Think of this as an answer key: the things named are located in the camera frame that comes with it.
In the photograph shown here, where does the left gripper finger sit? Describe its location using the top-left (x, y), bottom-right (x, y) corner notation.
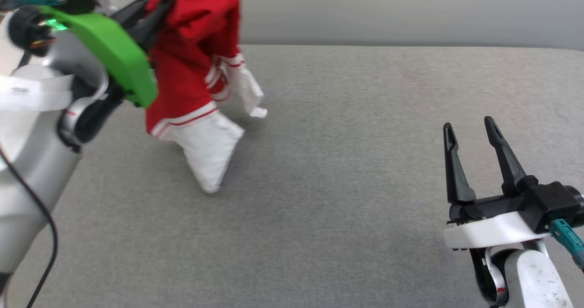
top-left (111, 0), bottom-right (154, 26)
top-left (131, 0), bottom-right (179, 54)

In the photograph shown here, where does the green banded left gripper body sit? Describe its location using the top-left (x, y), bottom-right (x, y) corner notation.
top-left (7, 5), bottom-right (158, 109)

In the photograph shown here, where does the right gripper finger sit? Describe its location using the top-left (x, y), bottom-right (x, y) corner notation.
top-left (484, 115), bottom-right (528, 195)
top-left (443, 122), bottom-right (477, 204)

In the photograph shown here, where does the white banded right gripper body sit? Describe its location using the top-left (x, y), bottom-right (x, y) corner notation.
top-left (443, 193), bottom-right (556, 251)

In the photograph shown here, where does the red white basketball jersey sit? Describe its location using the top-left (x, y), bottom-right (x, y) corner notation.
top-left (145, 0), bottom-right (269, 194)

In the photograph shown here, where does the white paper label tape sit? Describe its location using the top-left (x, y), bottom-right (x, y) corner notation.
top-left (0, 74), bottom-right (73, 112)

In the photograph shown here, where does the teal right camera cable connector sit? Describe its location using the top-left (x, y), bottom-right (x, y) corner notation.
top-left (549, 219), bottom-right (584, 272)

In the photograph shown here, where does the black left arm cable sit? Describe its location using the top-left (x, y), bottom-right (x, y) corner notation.
top-left (0, 146), bottom-right (59, 308)

